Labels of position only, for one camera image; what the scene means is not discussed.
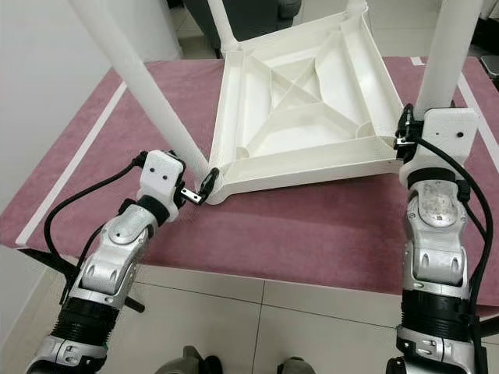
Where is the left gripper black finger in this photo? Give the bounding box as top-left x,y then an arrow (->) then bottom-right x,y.
196,167 -> 221,203

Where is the white plastic children table top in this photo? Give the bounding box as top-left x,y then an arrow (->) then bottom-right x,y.
212,0 -> 414,205

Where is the silver black trash bin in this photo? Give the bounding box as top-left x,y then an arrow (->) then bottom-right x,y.
482,55 -> 499,86

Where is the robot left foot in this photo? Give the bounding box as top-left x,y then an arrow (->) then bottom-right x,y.
154,345 -> 223,374

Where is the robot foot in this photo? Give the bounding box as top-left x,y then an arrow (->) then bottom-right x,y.
154,345 -> 223,374
277,357 -> 317,374

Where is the dark grey armchair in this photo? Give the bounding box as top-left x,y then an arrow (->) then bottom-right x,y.
168,0 -> 303,59

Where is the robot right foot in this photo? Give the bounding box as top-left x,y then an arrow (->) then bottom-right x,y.
277,357 -> 317,374

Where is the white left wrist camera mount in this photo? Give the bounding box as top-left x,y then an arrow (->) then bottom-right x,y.
136,150 -> 188,219

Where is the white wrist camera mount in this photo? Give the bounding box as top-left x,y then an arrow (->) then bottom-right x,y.
136,150 -> 188,219
405,108 -> 480,188

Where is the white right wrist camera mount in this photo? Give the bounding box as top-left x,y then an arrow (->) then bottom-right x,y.
405,108 -> 480,188

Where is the black metal table frame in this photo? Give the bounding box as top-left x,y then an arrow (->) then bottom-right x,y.
19,248 -> 147,312

